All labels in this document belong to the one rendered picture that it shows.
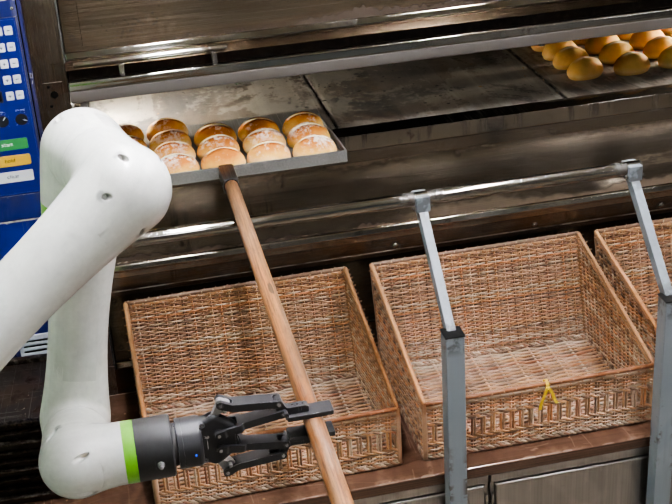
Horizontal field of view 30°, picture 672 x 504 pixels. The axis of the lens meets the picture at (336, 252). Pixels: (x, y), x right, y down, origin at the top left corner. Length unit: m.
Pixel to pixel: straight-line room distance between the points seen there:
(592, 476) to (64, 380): 1.44
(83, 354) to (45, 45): 1.09
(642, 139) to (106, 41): 1.35
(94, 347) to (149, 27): 1.09
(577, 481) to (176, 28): 1.36
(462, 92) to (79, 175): 1.73
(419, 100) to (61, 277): 1.71
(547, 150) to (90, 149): 1.70
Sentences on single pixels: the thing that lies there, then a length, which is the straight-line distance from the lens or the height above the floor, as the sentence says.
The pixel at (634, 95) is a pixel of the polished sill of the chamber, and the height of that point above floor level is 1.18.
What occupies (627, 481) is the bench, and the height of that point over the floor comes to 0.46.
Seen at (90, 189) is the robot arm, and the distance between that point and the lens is 1.63.
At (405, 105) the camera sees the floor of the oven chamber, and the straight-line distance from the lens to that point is 3.16.
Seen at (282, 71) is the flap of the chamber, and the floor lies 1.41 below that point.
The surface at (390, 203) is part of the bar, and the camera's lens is 2.65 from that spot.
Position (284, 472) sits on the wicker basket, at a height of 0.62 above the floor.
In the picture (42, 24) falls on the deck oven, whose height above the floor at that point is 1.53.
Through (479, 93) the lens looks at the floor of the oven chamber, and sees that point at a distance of 3.22.
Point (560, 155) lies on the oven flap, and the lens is 3.18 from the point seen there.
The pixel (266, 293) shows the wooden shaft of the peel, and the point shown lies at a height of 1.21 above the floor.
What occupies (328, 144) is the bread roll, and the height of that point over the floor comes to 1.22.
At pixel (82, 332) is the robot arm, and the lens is 1.88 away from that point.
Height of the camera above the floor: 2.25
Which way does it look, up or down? 26 degrees down
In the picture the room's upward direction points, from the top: 4 degrees counter-clockwise
